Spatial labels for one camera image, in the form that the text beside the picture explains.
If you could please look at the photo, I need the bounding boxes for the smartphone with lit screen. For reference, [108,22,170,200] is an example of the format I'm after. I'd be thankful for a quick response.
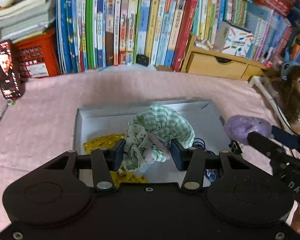
[0,39,26,101]

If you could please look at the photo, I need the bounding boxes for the blue plush toy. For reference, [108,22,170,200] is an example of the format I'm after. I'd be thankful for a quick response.
[280,61,295,81]

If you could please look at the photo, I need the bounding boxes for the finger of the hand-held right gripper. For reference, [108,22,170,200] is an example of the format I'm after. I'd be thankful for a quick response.
[271,126,300,161]
[247,131,294,167]

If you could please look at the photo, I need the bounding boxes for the pink tablecloth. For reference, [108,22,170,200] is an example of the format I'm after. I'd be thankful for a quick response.
[0,69,298,233]

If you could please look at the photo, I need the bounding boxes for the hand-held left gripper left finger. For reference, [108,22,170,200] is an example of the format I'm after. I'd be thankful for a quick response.
[32,139,126,193]

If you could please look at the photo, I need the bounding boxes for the white box with pencil print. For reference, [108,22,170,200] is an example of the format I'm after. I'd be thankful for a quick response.
[214,21,256,58]

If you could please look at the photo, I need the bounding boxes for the white plastic rack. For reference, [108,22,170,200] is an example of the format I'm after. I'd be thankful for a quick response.
[249,76,294,131]

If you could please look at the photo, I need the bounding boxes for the row of small books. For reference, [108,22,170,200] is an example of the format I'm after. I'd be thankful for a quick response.
[192,0,300,63]

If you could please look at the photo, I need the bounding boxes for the wooden drawer organizer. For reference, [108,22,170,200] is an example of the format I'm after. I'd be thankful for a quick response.
[181,35,267,82]

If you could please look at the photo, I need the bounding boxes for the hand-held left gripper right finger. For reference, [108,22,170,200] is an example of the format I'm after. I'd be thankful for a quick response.
[170,139,265,193]

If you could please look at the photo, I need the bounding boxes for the purple plush toy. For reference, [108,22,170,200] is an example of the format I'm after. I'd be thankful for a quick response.
[224,115,273,146]

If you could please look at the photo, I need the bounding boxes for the grey lanyard strap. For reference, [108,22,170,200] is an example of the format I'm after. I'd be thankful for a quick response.
[0,102,11,139]

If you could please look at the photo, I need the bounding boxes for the green checked cloth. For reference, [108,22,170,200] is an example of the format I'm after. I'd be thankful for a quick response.
[123,104,196,174]

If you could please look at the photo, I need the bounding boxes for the white cardboard box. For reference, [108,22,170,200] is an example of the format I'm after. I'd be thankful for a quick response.
[74,99,232,187]

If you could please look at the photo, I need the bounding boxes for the black binder clip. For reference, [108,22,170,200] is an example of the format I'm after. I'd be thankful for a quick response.
[229,141,242,155]

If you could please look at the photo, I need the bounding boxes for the stack of lying books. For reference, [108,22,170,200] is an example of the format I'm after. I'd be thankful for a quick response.
[0,0,57,43]

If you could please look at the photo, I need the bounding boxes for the row of tall books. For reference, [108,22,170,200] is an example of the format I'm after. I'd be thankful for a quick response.
[56,0,198,73]

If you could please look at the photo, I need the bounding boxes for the red plastic crate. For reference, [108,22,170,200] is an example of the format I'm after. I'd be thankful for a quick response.
[0,29,62,81]

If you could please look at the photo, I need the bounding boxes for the yellow sequined bow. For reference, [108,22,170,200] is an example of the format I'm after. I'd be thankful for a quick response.
[83,134,149,184]

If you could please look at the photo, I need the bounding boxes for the small black box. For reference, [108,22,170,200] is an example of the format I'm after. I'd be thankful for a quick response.
[136,54,150,67]

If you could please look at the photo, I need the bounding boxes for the blue floral pouch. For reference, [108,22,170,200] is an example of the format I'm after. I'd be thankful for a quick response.
[192,137,219,184]

